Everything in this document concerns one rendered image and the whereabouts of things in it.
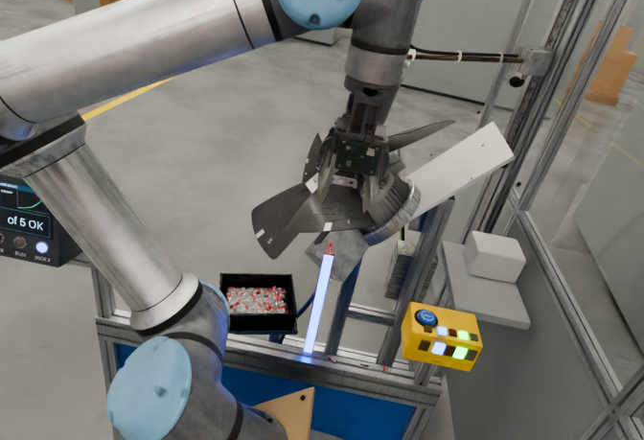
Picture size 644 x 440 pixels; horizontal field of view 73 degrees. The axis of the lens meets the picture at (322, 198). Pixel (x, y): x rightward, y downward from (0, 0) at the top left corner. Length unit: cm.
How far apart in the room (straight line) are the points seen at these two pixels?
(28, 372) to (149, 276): 172
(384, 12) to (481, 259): 115
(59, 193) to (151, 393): 27
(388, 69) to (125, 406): 52
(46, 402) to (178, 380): 166
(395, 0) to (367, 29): 4
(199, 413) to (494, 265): 119
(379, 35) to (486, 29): 612
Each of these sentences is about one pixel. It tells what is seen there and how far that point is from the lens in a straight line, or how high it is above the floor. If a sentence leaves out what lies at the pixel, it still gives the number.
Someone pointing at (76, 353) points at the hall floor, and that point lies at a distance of 237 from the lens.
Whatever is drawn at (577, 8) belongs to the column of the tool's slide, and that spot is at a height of 171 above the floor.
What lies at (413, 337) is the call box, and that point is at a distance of 104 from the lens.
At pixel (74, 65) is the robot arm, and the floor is 166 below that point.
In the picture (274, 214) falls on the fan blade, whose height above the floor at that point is 100.
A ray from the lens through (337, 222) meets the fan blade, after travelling 106.
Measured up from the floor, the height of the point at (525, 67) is 153.
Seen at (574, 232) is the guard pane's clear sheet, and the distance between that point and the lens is 152.
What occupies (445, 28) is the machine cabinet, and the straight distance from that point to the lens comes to 662.
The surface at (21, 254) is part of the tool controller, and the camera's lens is 116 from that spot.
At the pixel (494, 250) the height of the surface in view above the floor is 97.
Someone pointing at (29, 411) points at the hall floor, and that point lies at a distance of 224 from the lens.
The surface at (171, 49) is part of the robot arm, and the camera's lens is 42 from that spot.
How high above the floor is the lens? 179
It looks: 31 degrees down
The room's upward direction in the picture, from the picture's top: 11 degrees clockwise
